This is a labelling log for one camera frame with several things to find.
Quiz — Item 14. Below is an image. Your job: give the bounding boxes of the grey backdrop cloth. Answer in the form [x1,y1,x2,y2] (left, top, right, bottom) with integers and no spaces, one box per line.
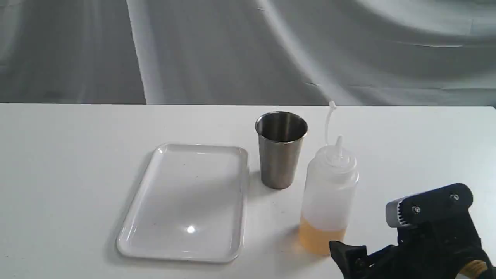
[0,0,496,107]

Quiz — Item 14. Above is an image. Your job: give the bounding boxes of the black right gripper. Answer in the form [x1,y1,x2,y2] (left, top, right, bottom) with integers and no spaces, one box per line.
[329,217,494,279]

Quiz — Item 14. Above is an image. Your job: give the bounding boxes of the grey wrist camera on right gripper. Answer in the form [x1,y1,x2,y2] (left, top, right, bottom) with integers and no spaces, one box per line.
[386,183,474,228]

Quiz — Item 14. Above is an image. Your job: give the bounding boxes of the translucent squeeze bottle amber liquid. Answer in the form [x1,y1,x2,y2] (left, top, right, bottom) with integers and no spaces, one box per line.
[299,101,359,256]

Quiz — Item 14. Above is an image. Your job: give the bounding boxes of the stainless steel cup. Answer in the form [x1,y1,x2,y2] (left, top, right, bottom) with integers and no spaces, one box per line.
[255,111,308,189]

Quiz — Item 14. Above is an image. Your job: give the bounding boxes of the white plastic tray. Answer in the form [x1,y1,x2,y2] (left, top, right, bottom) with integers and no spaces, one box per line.
[116,143,249,264]

